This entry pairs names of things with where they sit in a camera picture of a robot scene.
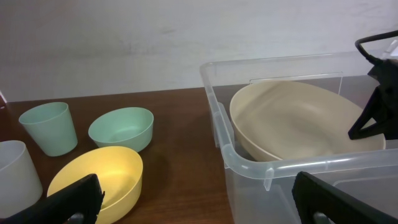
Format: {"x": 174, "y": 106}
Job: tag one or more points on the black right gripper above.
{"x": 380, "y": 113}

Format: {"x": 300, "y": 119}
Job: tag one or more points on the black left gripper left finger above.
{"x": 79, "y": 202}

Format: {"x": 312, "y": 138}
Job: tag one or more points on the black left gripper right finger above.
{"x": 319, "y": 202}

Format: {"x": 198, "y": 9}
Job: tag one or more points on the beige plate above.
{"x": 279, "y": 120}

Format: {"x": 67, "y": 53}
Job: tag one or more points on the yellow plastic bowl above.
{"x": 119, "y": 170}

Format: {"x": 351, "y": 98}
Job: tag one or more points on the grey plastic cup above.
{"x": 20, "y": 183}

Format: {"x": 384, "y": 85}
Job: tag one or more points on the green plastic cup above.
{"x": 51, "y": 126}

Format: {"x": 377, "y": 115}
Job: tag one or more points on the green plastic bowl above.
{"x": 130, "y": 127}

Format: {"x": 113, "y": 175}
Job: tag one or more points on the clear plastic storage bin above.
{"x": 261, "y": 192}

